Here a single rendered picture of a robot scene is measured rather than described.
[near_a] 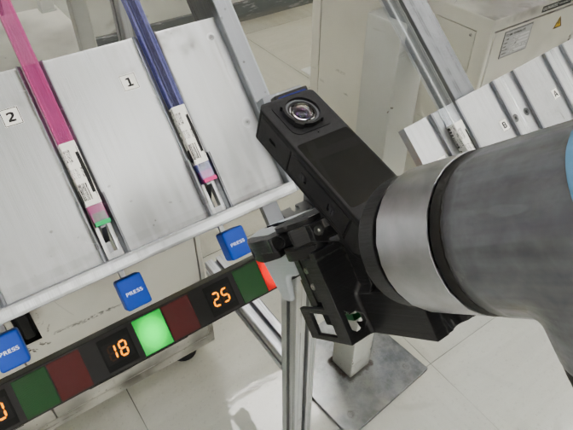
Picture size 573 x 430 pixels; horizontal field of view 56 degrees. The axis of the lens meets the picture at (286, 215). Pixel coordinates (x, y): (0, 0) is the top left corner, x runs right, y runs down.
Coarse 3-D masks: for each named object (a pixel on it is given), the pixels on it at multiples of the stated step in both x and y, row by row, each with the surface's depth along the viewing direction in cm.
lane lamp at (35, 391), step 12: (36, 372) 47; (12, 384) 46; (24, 384) 46; (36, 384) 46; (48, 384) 47; (24, 396) 46; (36, 396) 46; (48, 396) 47; (24, 408) 46; (36, 408) 46; (48, 408) 47
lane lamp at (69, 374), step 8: (72, 352) 48; (56, 360) 47; (64, 360) 48; (72, 360) 48; (80, 360) 48; (48, 368) 47; (56, 368) 47; (64, 368) 48; (72, 368) 48; (80, 368) 48; (56, 376) 47; (64, 376) 48; (72, 376) 48; (80, 376) 48; (88, 376) 48; (56, 384) 47; (64, 384) 47; (72, 384) 48; (80, 384) 48; (88, 384) 48; (64, 392) 47; (72, 392) 48; (64, 400) 47
